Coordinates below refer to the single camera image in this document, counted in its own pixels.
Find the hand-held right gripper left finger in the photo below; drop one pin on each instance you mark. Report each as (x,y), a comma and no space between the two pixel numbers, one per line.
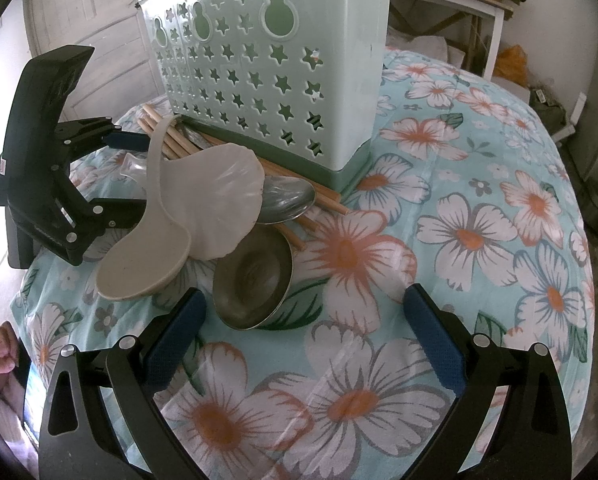
(179,340)

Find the bundle of wooden chopsticks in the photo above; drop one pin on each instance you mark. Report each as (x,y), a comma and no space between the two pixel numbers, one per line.
(329,195)

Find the white sack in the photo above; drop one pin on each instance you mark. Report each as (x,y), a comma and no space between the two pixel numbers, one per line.
(429,45)

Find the person's left forearm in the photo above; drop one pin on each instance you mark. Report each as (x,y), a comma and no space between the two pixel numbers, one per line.
(1,410)

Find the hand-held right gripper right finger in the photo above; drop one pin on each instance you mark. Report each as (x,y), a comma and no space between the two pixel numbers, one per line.
(436,345)

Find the stainless steel ladle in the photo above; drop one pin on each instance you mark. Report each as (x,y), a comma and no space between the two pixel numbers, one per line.
(251,285)

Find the white plastic rice paddle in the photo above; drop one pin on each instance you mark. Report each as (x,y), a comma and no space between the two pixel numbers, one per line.
(139,265)

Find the orange plastic bag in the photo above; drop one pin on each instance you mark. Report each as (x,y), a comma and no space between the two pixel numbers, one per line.
(511,60)

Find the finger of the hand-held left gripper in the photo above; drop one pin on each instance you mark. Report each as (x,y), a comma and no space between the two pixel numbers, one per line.
(129,141)
(119,212)

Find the stainless steel spoon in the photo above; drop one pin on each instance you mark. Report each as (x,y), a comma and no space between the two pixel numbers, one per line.
(289,200)

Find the floral blanket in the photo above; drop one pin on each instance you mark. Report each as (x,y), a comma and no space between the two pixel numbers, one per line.
(429,260)

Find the clear plastic spoon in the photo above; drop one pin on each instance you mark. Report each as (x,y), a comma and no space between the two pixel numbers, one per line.
(131,170)

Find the white shell-shaped spoon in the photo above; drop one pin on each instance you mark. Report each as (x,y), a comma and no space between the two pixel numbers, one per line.
(219,195)

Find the grey-green bag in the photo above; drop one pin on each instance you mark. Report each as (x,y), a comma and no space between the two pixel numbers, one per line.
(546,105)

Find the dark round pot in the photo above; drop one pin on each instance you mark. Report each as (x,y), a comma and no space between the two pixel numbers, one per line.
(596,207)

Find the green plastic utensil holder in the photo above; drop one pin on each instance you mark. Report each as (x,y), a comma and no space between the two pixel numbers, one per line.
(329,85)

